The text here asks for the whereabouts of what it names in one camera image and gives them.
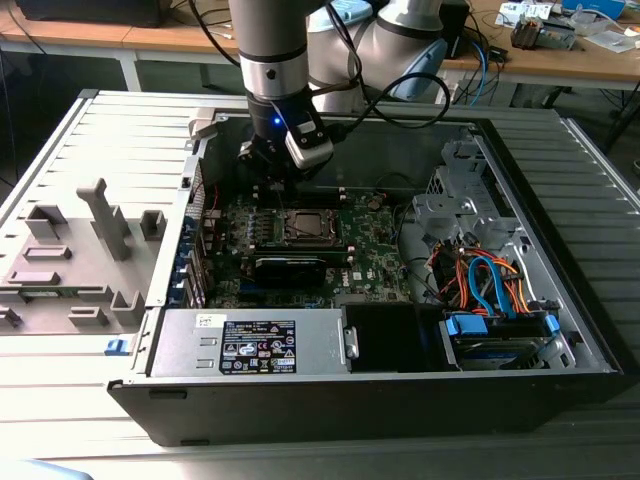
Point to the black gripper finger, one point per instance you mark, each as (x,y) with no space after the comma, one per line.
(293,184)
(277,181)

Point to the CPU with silver top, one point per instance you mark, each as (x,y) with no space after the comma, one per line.
(307,222)

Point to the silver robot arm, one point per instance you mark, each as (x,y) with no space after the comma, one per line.
(272,50)

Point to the CPU socket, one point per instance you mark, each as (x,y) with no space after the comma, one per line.
(310,240)

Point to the Nvidia graphics card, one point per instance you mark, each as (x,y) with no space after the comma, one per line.
(287,272)

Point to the green motherboard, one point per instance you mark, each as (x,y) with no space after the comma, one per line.
(372,250)

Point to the wooden desk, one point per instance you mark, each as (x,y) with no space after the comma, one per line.
(175,40)

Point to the metal drive cage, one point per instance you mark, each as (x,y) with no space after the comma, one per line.
(450,210)

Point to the black plastic shroud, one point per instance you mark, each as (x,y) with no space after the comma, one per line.
(385,340)

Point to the silver power supply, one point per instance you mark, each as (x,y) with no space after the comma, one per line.
(175,345)

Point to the grey parts rack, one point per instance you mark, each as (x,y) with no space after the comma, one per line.
(85,250)

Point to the black stand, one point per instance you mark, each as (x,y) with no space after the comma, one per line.
(457,30)

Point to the black box on desk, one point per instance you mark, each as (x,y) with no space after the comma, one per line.
(90,12)

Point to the hard disk in blue carrier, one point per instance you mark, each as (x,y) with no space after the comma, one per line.
(465,330)

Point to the black PC case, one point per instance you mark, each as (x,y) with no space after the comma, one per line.
(300,410)

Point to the blue table clip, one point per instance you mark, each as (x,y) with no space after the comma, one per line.
(116,347)

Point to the green RAM stick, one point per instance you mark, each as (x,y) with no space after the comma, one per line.
(42,293)

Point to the metal heat sink device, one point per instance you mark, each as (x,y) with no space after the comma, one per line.
(525,32)

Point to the blue cardboard box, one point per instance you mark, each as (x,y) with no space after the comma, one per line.
(595,6)

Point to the pale blue rounded object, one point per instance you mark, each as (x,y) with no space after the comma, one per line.
(35,472)

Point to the pale grey wrist camera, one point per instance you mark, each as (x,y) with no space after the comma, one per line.
(247,150)

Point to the silver camera on black bracket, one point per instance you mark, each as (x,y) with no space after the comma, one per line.
(310,142)

